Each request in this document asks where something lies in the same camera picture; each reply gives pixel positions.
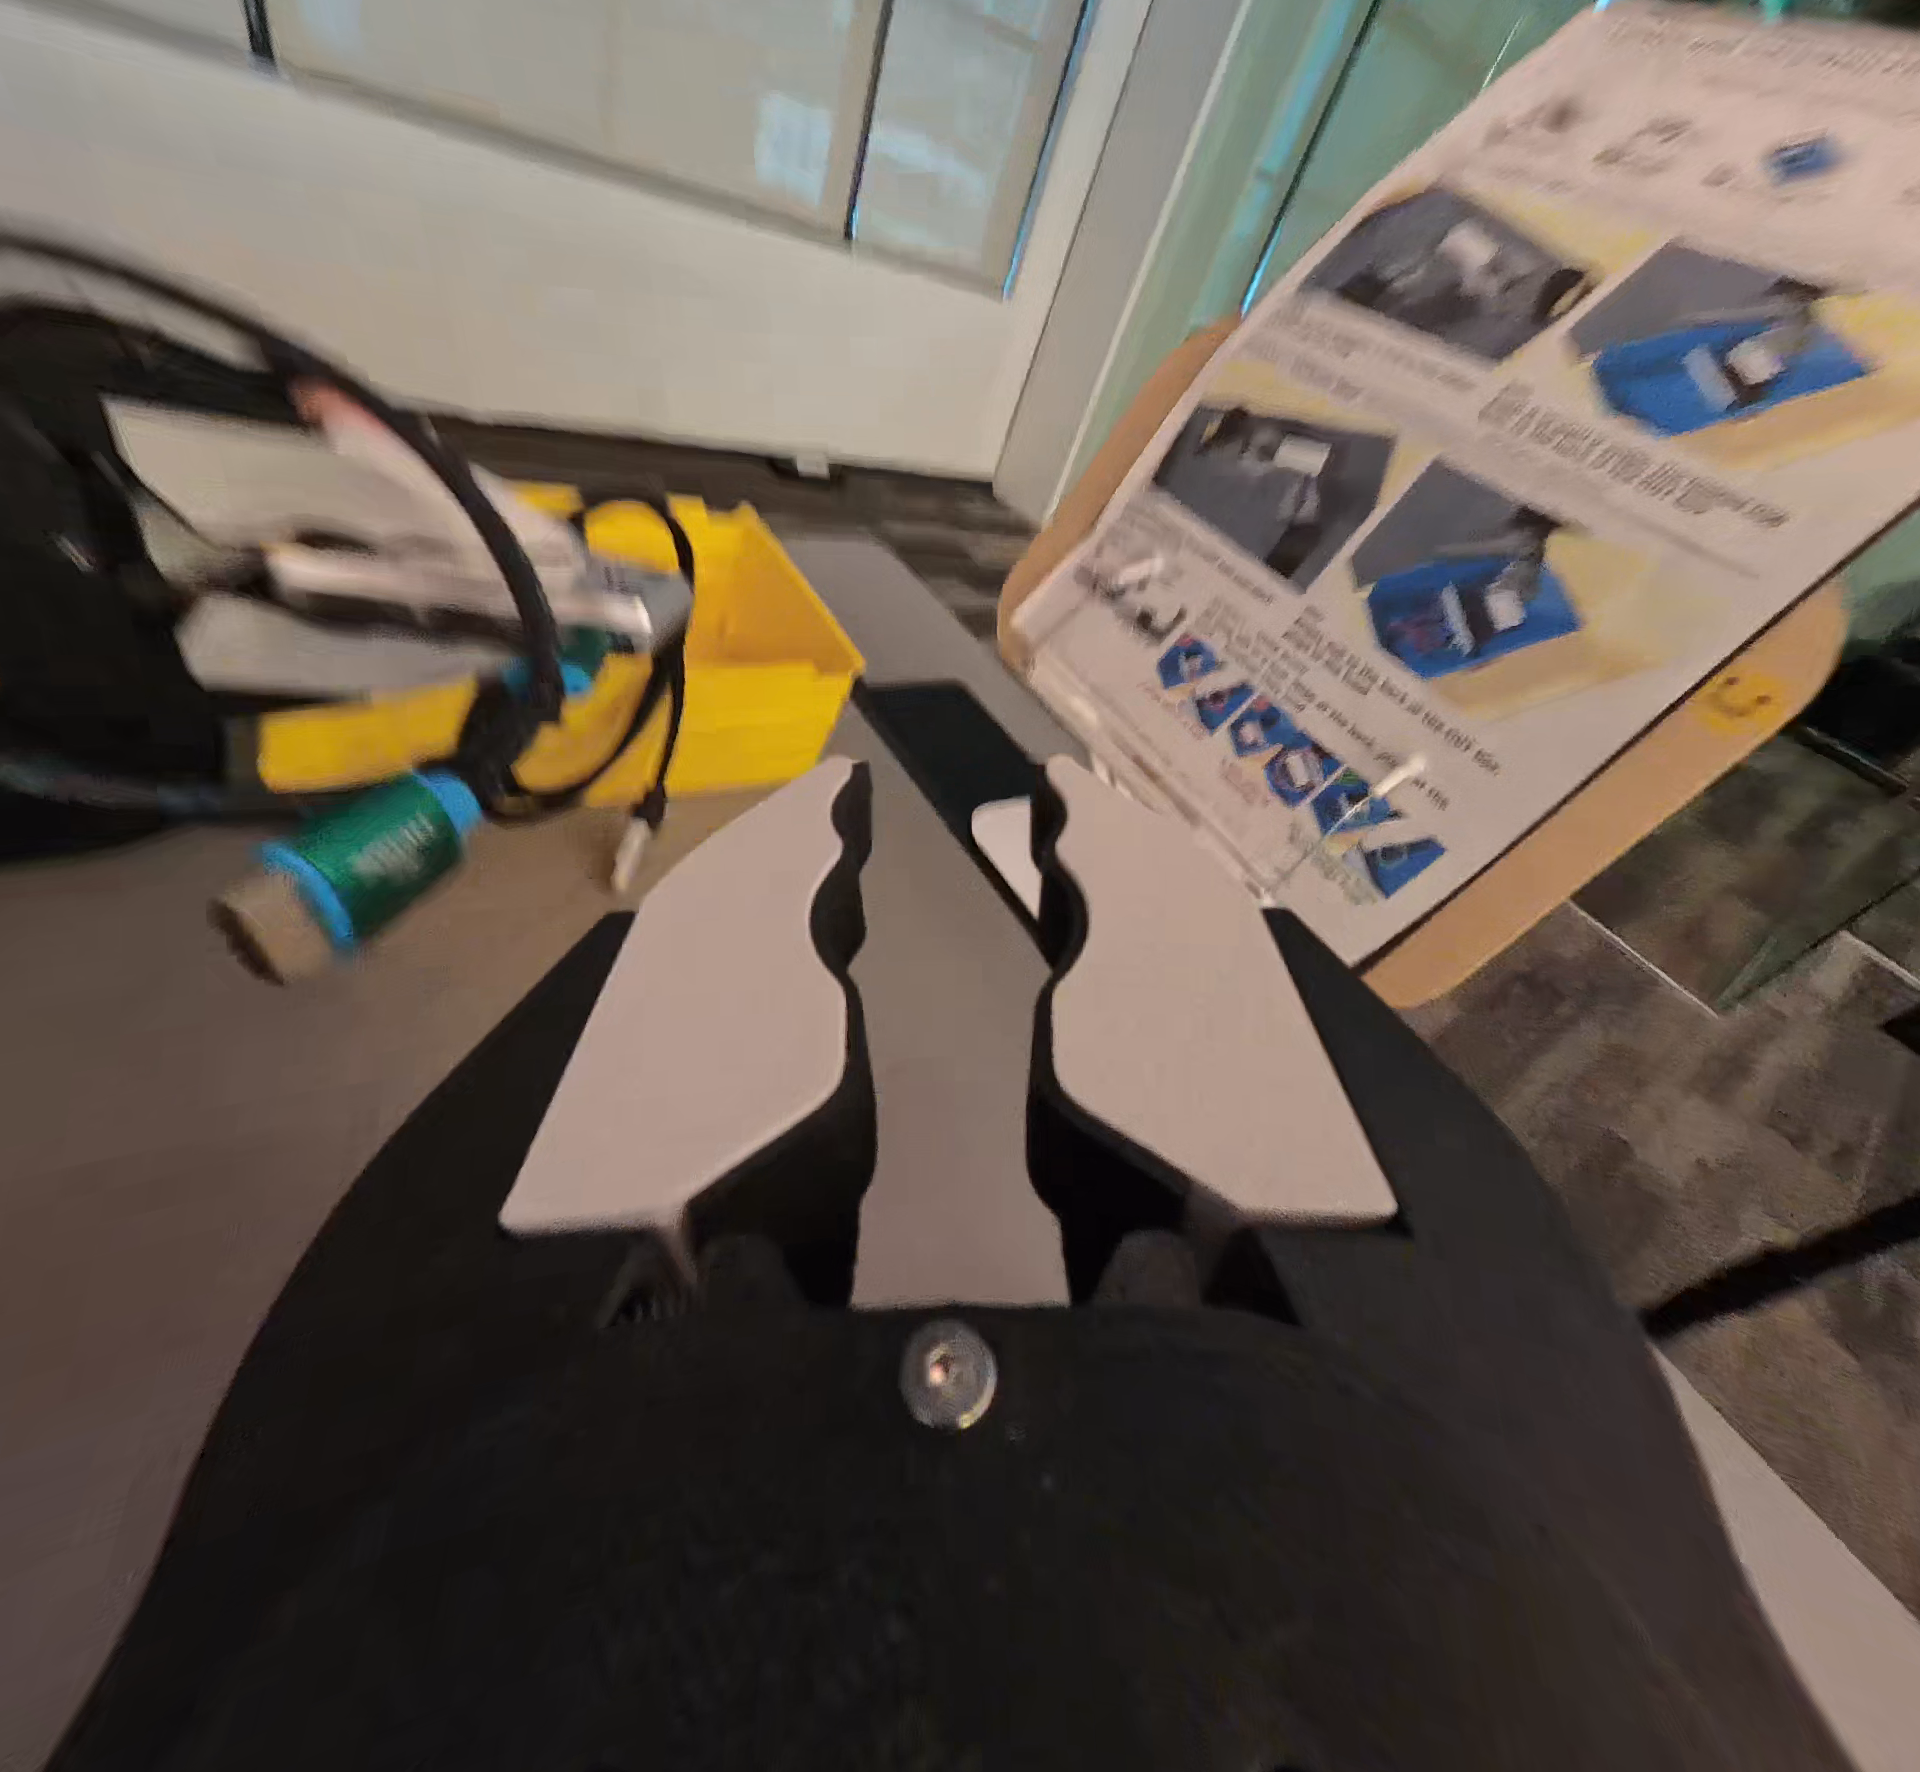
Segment black mat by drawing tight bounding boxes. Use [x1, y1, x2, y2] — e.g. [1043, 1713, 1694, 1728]
[857, 679, 1087, 829]

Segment yellow plastic bin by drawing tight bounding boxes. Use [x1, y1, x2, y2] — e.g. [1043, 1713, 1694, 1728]
[255, 484, 870, 808]

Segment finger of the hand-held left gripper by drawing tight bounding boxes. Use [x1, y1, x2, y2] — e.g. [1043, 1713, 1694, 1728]
[175, 588, 527, 708]
[105, 394, 482, 575]

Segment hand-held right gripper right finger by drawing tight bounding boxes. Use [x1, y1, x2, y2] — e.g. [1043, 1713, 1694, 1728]
[1024, 754, 1404, 1233]

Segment braided hdmi cable green plugs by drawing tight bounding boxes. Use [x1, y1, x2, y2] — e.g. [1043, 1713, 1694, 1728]
[0, 228, 708, 989]

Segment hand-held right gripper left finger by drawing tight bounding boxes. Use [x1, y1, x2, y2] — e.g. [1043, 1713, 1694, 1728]
[500, 759, 882, 1240]

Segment silver port hub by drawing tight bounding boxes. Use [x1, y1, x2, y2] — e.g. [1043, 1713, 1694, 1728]
[265, 532, 698, 657]

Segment white stand base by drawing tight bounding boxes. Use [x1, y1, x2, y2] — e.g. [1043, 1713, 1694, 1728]
[968, 799, 1059, 936]

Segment printed instruction sheet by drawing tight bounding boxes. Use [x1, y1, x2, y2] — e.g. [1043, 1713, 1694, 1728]
[1013, 0, 1920, 904]

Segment instruction sheet on stand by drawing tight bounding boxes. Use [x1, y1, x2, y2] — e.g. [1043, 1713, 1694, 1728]
[998, 319, 1850, 1013]

